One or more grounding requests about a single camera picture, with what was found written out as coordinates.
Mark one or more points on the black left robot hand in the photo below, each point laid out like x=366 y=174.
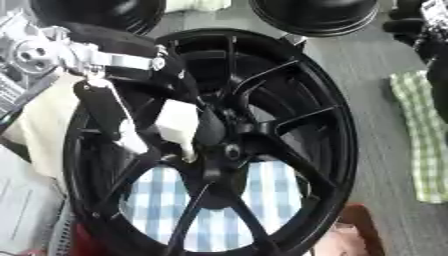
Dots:
x=125 y=43

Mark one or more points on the white pin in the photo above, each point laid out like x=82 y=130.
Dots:
x=176 y=120

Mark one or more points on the black round wheel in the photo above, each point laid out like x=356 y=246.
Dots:
x=99 y=13
x=315 y=15

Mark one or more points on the black spoked wheel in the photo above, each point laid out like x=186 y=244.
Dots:
x=294 y=161

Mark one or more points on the cream cloth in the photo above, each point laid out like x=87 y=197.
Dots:
x=49 y=123

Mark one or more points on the white sheet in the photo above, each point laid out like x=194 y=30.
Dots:
x=26 y=206

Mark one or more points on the brown wooden chair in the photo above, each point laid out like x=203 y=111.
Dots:
x=364 y=226

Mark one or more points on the green white checked cloth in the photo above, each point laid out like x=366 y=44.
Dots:
x=426 y=140

